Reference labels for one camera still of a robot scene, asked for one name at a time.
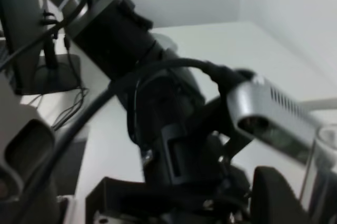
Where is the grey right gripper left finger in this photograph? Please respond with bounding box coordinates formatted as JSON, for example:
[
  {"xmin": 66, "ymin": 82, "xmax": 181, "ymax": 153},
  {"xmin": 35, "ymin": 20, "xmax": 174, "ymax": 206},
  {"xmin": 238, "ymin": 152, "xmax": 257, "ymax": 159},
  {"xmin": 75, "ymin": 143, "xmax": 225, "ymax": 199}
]
[{"xmin": 1, "ymin": 76, "xmax": 60, "ymax": 223}]

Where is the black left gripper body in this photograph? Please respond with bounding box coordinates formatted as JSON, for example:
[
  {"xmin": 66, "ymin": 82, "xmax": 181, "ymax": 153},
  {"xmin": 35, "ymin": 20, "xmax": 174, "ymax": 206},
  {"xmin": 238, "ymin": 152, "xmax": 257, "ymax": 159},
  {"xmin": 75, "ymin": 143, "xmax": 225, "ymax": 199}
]
[{"xmin": 85, "ymin": 60, "xmax": 253, "ymax": 223}]

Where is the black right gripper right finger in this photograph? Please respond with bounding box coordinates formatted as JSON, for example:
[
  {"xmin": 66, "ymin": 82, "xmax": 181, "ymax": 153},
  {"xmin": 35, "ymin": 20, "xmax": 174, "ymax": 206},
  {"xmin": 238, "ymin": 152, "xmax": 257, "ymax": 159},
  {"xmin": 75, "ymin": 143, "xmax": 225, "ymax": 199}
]
[{"xmin": 251, "ymin": 166, "xmax": 311, "ymax": 223}]

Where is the clear glass test tube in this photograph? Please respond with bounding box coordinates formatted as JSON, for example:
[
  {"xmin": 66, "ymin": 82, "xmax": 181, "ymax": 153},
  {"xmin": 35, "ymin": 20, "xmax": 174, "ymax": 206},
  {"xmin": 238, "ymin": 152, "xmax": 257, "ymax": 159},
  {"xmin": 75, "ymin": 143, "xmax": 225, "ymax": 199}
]
[{"xmin": 299, "ymin": 124, "xmax": 337, "ymax": 217}]

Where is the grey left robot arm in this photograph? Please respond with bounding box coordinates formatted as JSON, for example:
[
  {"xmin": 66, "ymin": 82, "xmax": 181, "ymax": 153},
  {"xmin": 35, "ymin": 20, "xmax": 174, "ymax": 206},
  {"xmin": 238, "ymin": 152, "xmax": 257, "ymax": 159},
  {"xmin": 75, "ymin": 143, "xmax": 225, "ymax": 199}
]
[{"xmin": 65, "ymin": 0, "xmax": 250, "ymax": 223}]

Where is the black monitor stand base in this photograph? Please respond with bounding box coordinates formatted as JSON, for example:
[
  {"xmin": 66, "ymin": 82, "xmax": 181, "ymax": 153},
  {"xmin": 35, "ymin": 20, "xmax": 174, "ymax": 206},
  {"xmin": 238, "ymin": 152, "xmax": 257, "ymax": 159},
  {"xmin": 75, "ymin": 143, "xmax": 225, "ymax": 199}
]
[{"xmin": 19, "ymin": 54, "xmax": 81, "ymax": 95}]

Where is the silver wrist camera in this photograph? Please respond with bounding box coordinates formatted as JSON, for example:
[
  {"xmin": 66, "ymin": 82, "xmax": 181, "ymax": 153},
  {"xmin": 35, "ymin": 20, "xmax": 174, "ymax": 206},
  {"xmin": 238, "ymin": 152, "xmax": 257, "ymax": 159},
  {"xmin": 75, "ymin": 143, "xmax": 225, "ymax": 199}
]
[{"xmin": 226, "ymin": 76, "xmax": 322, "ymax": 165}]

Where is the black camera cable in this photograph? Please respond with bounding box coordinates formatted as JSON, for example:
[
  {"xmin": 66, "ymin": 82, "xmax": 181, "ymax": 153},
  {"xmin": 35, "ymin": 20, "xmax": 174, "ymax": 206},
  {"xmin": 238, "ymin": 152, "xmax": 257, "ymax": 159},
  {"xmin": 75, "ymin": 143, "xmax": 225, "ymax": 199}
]
[{"xmin": 23, "ymin": 57, "xmax": 253, "ymax": 198}]

